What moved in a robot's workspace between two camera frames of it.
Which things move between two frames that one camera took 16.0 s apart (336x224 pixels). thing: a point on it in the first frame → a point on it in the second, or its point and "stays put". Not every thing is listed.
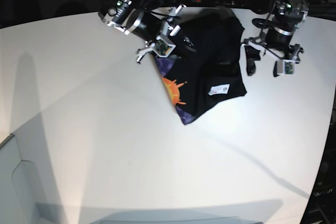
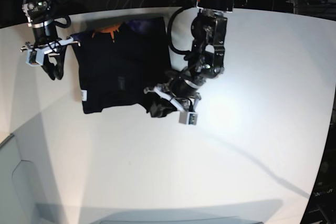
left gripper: [163, 45] → [35, 54]
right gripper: [250, 50] → [180, 92]
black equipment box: [321, 206] stays put
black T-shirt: [206, 68] → [119, 61]
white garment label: [219, 89] → [84, 95]
